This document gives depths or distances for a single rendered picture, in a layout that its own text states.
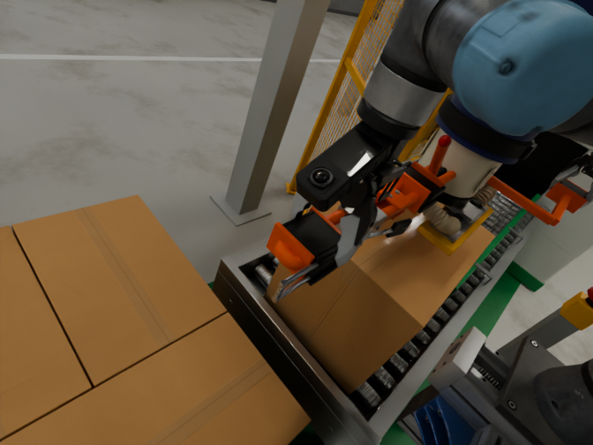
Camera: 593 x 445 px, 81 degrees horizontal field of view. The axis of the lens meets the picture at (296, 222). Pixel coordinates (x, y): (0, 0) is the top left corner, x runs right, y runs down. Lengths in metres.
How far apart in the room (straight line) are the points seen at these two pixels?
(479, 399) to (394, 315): 0.23
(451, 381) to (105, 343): 0.84
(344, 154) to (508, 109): 0.17
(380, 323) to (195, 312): 0.56
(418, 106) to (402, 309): 0.57
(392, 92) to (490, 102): 0.13
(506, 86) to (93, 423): 0.98
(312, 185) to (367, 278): 0.54
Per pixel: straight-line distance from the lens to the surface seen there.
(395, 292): 0.87
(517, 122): 0.27
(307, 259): 0.46
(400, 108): 0.37
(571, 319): 1.30
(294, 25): 1.73
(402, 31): 0.37
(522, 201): 1.03
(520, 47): 0.25
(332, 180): 0.35
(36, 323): 1.15
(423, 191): 0.74
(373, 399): 1.20
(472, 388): 0.81
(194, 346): 1.09
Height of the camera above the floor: 1.51
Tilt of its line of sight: 39 degrees down
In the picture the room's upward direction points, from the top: 25 degrees clockwise
